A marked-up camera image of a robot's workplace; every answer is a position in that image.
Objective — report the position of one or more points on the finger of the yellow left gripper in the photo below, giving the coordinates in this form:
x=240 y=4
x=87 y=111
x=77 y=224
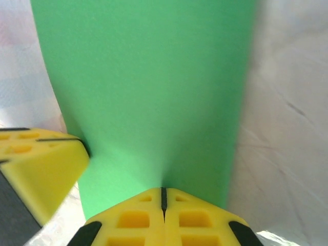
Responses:
x=46 y=135
x=51 y=166

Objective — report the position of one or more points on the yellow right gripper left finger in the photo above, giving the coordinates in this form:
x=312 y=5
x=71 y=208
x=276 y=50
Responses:
x=133 y=223

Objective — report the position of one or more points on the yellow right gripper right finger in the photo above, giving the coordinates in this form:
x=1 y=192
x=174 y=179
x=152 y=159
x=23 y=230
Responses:
x=194 y=223

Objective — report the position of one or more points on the green square paper sheet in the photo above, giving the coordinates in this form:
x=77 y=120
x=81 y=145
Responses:
x=153 y=89

